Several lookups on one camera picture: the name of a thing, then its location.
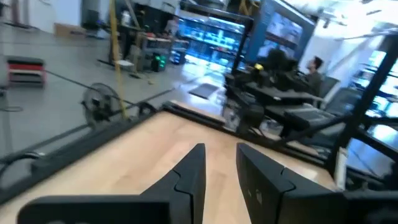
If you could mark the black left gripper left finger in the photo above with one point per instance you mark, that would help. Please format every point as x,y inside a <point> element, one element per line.
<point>186,189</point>

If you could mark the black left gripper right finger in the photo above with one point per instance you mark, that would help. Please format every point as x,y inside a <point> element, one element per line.
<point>267,189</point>

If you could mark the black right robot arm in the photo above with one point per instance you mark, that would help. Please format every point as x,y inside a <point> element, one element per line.
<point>289,95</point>

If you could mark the yellow wrist tag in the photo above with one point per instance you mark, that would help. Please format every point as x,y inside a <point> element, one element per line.
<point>258,67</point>

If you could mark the dark floor mat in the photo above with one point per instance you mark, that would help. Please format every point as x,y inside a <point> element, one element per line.
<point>203,91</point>

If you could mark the metal shelving rack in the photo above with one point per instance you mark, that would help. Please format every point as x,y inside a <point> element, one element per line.
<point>214,40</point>

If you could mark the large blue display panel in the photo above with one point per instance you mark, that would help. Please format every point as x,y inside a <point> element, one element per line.
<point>283,31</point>

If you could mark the person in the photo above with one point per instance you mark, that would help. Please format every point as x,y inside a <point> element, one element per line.
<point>314,79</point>

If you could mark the white printed paper sheet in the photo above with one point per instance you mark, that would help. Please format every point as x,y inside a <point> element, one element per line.
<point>340,168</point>

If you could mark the grey office chair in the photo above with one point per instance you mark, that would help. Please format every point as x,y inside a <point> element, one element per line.
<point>331,87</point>

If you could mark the computer with green lights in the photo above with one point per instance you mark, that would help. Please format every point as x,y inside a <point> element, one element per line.
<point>158,62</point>

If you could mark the black floor fan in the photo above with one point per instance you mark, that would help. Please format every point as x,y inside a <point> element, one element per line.
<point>99,105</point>

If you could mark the cardboard box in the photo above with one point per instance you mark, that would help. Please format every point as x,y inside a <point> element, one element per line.
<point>66,30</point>

